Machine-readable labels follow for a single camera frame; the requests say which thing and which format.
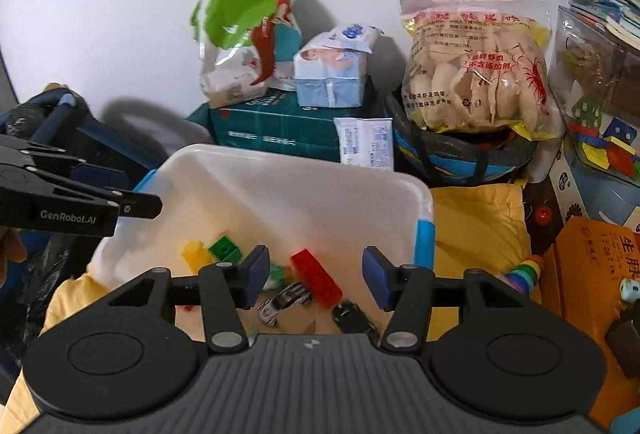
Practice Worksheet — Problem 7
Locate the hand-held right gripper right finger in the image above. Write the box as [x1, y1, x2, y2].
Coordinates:
[362, 246, 528, 356]

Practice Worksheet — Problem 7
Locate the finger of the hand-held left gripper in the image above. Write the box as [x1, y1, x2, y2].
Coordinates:
[0, 135, 121, 197]
[107, 190, 163, 220]

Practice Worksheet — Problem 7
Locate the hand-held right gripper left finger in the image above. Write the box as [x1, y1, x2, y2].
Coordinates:
[107, 245, 271, 355]

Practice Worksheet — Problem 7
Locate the green building block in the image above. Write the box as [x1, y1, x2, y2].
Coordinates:
[209, 236, 244, 265]

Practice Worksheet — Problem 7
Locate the black and white toy car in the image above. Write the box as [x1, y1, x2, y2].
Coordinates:
[256, 281, 313, 327]

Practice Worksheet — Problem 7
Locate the red building block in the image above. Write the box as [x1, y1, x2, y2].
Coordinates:
[291, 250, 343, 307]

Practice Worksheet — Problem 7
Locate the yellow building block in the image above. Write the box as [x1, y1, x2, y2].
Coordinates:
[181, 240, 214, 275]

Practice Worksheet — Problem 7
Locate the white plastic container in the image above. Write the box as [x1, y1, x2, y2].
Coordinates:
[92, 144, 436, 346]

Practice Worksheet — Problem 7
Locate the person's left hand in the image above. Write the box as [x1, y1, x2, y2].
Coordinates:
[0, 228, 29, 287]

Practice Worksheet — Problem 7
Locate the dark blue stroller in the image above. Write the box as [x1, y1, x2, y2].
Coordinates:
[0, 86, 156, 195]

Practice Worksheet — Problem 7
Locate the yellow blanket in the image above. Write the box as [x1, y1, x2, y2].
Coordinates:
[5, 184, 543, 434]

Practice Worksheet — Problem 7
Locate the white packet with blue print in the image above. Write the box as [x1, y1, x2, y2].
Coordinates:
[334, 116, 396, 172]

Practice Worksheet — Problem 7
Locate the blue fabric basket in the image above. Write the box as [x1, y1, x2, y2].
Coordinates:
[385, 86, 540, 187]

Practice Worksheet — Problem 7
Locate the rainbow stacking toy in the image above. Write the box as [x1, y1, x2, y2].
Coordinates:
[504, 254, 546, 296]

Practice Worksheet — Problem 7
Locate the teal cardboard box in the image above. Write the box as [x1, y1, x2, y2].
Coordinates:
[187, 79, 397, 163]

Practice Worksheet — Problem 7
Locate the green and white snack bag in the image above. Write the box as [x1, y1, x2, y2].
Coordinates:
[190, 0, 303, 109]

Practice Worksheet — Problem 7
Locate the light blue tissue pack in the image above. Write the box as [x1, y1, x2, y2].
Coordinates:
[292, 45, 369, 108]

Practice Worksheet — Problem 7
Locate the orange cardboard box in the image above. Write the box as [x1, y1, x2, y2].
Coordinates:
[542, 216, 640, 420]

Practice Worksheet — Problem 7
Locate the clear bag of crackers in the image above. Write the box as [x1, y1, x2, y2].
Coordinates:
[399, 0, 565, 141]

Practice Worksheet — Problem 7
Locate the white wet wipes pack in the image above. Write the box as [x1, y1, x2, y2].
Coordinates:
[315, 24, 384, 56]

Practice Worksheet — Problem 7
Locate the black object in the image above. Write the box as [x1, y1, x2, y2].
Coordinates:
[605, 309, 640, 378]

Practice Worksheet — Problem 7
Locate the clear box of toy blocks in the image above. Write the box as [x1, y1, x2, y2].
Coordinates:
[547, 4, 640, 181]

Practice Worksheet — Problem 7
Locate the stack of books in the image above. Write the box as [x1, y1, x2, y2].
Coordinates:
[555, 0, 640, 51]

